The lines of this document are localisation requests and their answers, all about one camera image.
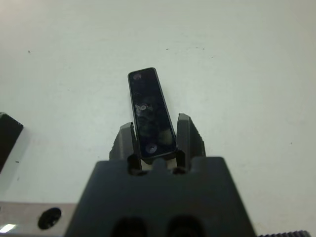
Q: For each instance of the black phone-like camera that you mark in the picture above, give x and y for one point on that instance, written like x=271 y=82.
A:
x=150 y=111

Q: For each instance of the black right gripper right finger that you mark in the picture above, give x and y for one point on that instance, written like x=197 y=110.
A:
x=190 y=138

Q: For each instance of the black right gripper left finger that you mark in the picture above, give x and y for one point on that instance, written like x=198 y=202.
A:
x=122 y=143

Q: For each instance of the black box base white lining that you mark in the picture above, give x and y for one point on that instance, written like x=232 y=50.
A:
x=8 y=138

